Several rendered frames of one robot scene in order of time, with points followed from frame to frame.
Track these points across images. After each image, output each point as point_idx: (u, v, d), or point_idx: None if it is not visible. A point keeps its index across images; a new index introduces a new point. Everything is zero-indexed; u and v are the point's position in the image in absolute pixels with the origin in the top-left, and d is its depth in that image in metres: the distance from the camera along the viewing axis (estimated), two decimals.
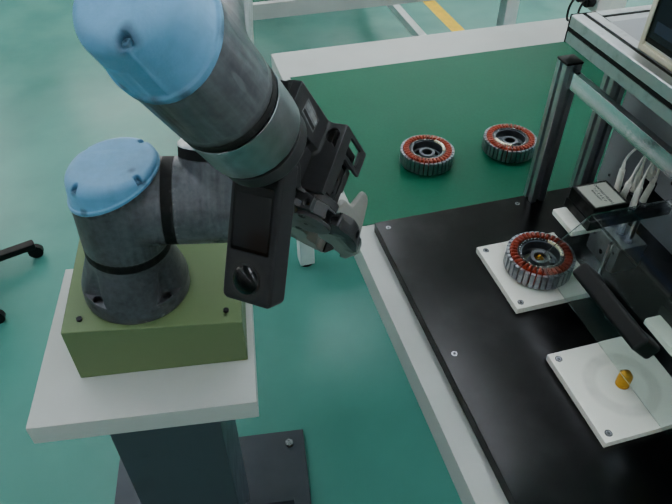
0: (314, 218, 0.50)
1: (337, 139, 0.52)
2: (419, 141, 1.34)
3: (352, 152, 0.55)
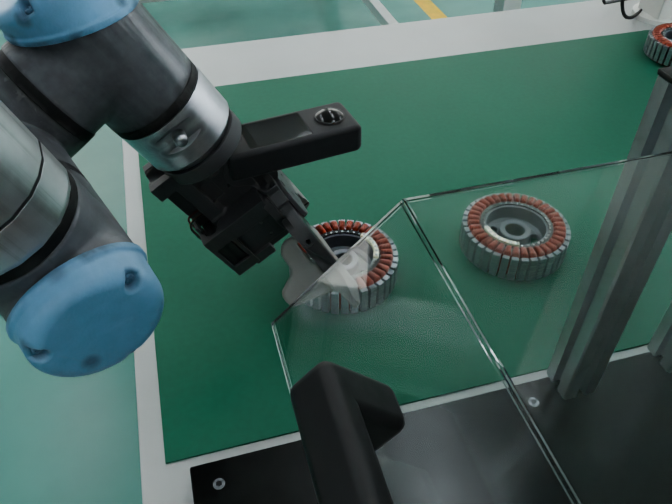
0: None
1: None
2: (330, 235, 0.66)
3: None
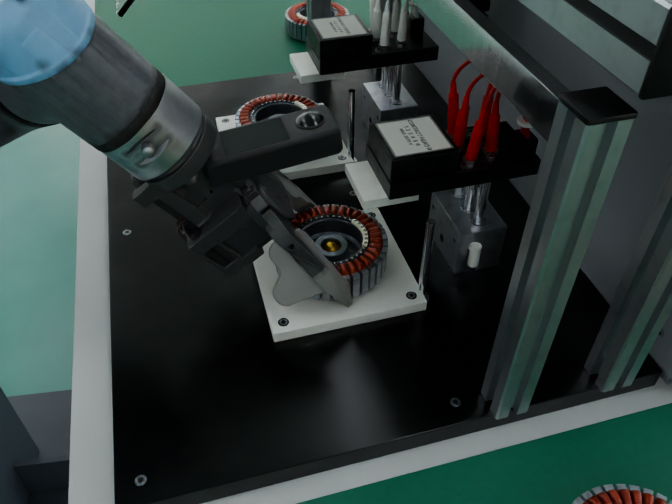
0: None
1: None
2: (321, 219, 0.64)
3: None
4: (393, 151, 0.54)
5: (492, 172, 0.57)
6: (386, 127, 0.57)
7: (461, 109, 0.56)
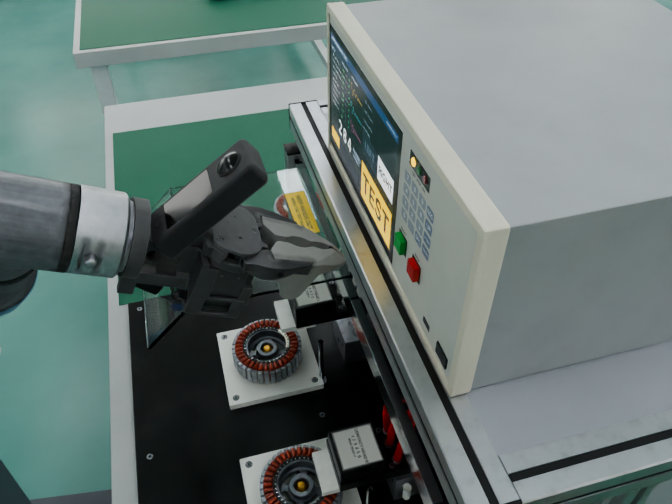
0: None
1: None
2: (295, 460, 0.87)
3: None
4: (342, 464, 0.80)
5: None
6: (339, 436, 0.83)
7: (390, 426, 0.82)
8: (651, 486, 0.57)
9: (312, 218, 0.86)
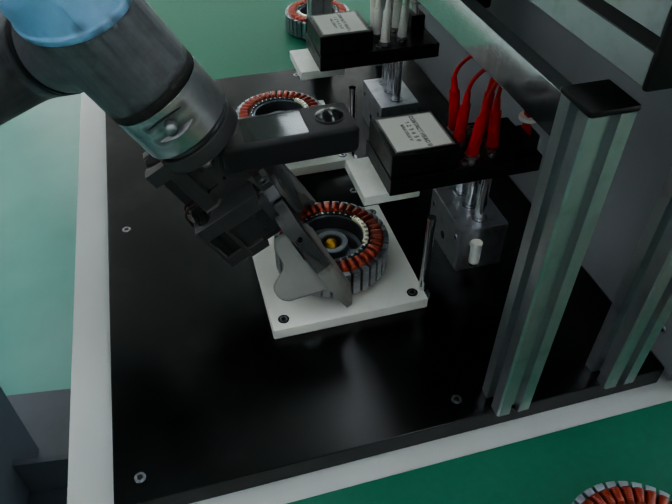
0: None
1: None
2: (321, 216, 0.64)
3: None
4: (394, 147, 0.54)
5: (493, 168, 0.57)
6: (387, 122, 0.57)
7: (462, 105, 0.56)
8: None
9: None
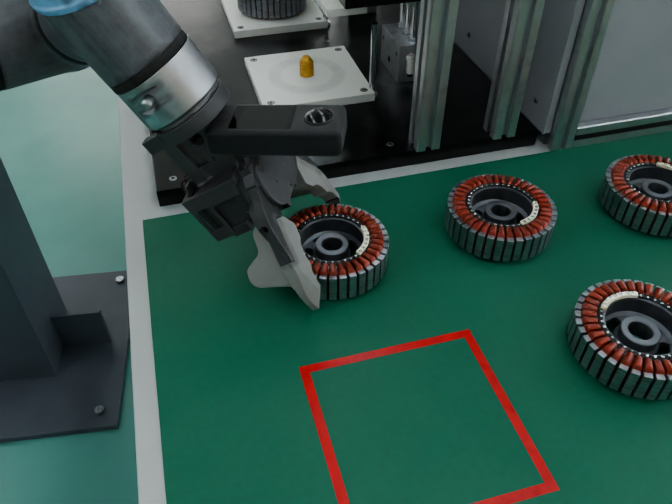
0: None
1: None
2: (336, 217, 0.64)
3: None
4: None
5: None
6: None
7: None
8: None
9: None
